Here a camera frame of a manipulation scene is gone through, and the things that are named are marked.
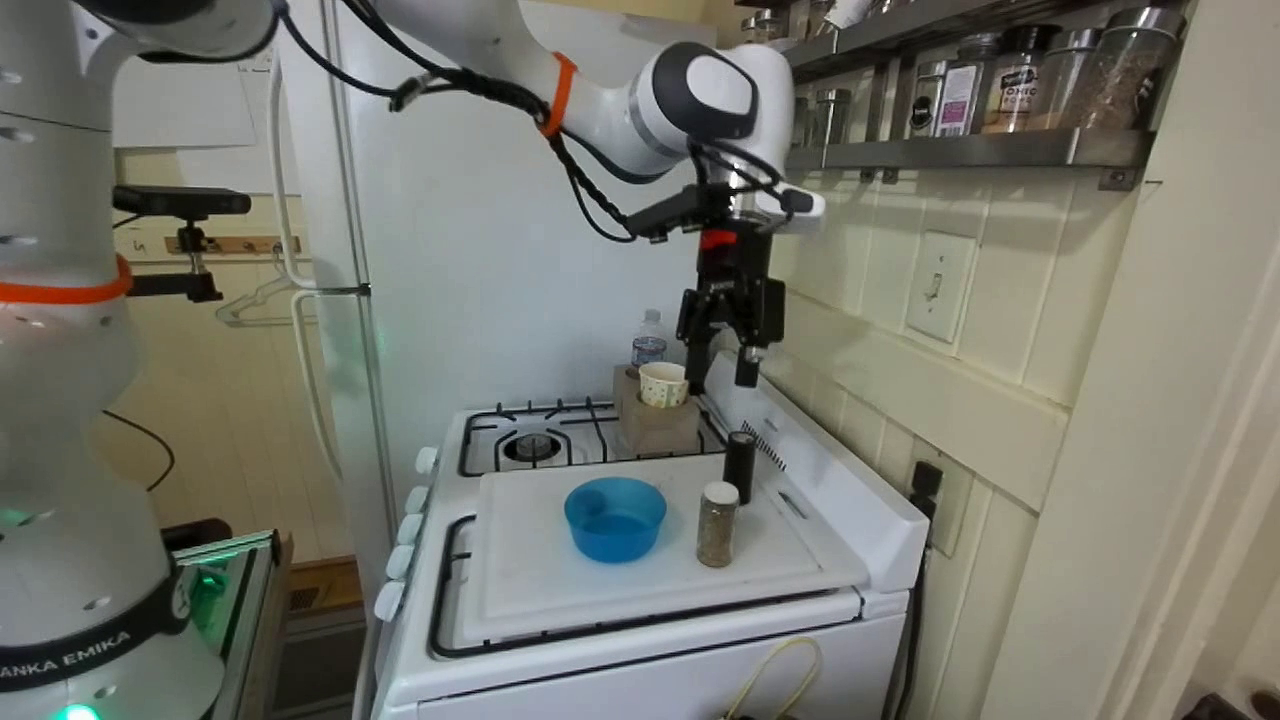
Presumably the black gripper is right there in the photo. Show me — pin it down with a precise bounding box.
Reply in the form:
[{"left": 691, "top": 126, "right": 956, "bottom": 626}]
[{"left": 677, "top": 242, "right": 784, "bottom": 394}]

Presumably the white wall outlet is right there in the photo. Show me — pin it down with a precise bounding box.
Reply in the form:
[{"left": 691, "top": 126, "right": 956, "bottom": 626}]
[{"left": 910, "top": 233, "right": 975, "bottom": 344}]

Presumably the patterned paper cup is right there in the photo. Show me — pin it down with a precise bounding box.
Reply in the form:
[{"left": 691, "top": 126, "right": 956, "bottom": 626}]
[{"left": 640, "top": 360, "right": 689, "bottom": 408}]

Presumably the clear water bottle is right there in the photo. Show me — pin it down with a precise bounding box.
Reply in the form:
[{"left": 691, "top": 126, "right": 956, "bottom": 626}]
[{"left": 631, "top": 309, "right": 669, "bottom": 362}]

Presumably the metal spice rack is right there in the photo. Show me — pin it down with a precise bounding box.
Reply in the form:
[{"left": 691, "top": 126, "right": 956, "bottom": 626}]
[{"left": 745, "top": 0, "right": 1188, "bottom": 192}]

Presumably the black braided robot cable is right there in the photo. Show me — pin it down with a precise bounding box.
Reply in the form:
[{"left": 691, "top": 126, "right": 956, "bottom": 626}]
[{"left": 271, "top": 0, "right": 714, "bottom": 247}]

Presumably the white gas stove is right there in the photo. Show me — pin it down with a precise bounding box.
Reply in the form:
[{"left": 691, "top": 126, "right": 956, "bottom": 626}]
[{"left": 358, "top": 371, "right": 928, "bottom": 720}]

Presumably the grey spice bottle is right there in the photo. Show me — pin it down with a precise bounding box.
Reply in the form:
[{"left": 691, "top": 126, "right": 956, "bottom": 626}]
[{"left": 698, "top": 481, "right": 742, "bottom": 567}]

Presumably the white refrigerator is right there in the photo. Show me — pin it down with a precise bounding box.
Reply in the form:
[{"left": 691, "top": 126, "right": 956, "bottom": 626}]
[{"left": 275, "top": 0, "right": 691, "bottom": 563}]

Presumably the cardboard cup carrier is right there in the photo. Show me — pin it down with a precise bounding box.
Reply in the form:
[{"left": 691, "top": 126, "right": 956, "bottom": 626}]
[{"left": 613, "top": 367, "right": 702, "bottom": 455}]

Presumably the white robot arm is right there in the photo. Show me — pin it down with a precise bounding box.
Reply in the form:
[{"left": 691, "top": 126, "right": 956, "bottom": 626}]
[{"left": 0, "top": 0, "right": 817, "bottom": 720}]

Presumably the black pepper grinder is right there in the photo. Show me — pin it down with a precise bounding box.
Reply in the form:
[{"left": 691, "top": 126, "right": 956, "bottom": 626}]
[{"left": 725, "top": 430, "right": 758, "bottom": 504}]

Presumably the blue plastic bowl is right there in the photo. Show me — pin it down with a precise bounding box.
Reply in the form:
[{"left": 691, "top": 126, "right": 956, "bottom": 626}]
[{"left": 563, "top": 475, "right": 669, "bottom": 563}]

